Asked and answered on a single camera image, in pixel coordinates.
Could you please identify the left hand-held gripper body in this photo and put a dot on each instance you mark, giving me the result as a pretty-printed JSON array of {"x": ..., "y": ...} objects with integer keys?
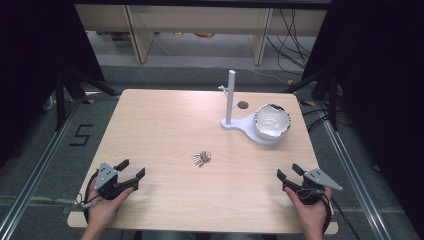
[{"x": 106, "y": 178}]

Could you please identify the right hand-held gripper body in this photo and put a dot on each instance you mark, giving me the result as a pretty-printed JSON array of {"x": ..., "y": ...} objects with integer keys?
[{"x": 316, "y": 183}]

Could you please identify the person's left hand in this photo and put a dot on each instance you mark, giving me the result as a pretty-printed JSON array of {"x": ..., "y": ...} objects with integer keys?
[{"x": 102, "y": 208}]

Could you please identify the person's right hand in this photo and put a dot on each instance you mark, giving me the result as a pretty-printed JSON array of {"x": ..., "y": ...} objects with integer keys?
[{"x": 311, "y": 213}]

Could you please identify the white bowl with dark rim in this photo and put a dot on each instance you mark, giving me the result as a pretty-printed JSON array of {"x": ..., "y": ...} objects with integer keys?
[{"x": 271, "y": 120}]

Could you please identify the bunch of silver keys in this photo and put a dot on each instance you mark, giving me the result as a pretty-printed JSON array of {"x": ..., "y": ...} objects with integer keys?
[{"x": 202, "y": 158}]

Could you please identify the black metal stand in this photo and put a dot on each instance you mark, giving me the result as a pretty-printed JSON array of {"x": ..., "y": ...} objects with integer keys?
[
  {"x": 333, "y": 100},
  {"x": 60, "y": 100}
]

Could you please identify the dark round disc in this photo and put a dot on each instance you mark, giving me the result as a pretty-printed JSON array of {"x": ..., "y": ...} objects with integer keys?
[{"x": 242, "y": 105}]

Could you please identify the white key stand with pole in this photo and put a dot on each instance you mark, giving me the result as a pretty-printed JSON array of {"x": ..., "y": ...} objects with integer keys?
[{"x": 229, "y": 100}]

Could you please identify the black curtain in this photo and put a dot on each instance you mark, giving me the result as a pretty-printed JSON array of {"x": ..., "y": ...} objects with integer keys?
[
  {"x": 383, "y": 83},
  {"x": 30, "y": 66}
]

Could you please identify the silver metal floor rail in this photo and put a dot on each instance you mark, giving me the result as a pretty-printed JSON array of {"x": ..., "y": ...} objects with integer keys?
[
  {"x": 353, "y": 173},
  {"x": 40, "y": 166}
]

